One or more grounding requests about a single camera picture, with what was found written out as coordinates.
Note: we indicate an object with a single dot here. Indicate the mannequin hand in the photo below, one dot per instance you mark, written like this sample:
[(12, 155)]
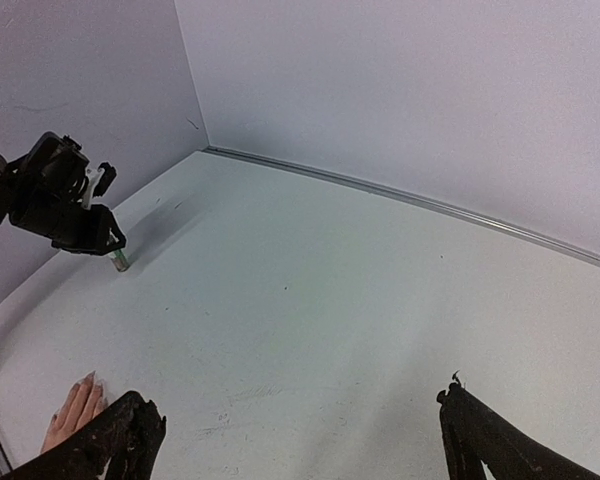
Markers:
[(85, 401)]

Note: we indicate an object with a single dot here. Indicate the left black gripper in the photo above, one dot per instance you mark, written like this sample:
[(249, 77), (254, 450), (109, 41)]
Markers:
[(94, 232)]

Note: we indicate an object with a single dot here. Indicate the nail polish bottle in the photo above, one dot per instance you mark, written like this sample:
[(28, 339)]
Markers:
[(119, 260)]

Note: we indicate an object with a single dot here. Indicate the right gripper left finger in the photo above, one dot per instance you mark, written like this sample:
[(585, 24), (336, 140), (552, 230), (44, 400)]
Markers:
[(122, 442)]

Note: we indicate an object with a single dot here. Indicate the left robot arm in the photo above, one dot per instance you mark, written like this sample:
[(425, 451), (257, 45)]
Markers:
[(50, 192)]

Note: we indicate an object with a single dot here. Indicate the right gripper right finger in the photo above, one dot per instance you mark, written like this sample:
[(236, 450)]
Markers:
[(479, 442)]

